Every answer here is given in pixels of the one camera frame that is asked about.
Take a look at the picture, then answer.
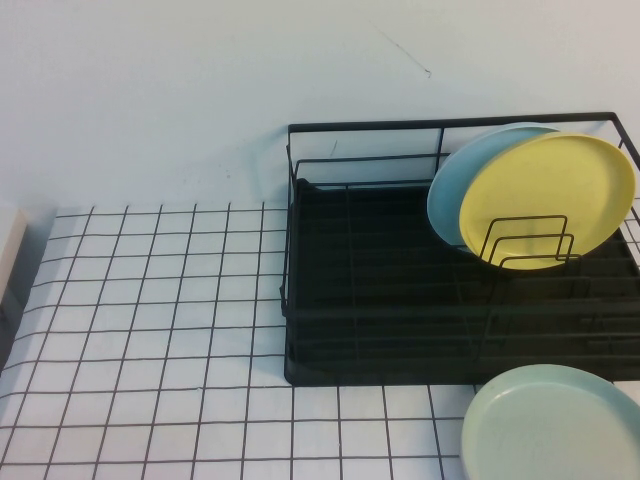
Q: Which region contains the light green round plate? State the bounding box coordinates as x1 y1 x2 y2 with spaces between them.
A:
459 363 640 480

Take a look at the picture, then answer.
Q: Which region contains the light blue round plate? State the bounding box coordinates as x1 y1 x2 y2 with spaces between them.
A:
426 122 564 257

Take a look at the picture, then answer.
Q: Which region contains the yellow round plate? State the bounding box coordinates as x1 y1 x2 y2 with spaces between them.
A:
458 131 637 272

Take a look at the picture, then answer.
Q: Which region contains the black drip tray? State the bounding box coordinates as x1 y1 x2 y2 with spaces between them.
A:
283 177 640 387

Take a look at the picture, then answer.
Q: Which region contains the white black-grid tablecloth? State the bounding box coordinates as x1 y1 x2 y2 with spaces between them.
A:
0 202 640 480

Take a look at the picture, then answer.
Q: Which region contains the beige block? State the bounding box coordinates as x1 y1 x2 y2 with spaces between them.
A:
0 208 29 302

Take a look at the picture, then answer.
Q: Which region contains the black wire dish rack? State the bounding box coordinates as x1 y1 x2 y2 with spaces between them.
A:
276 111 640 387

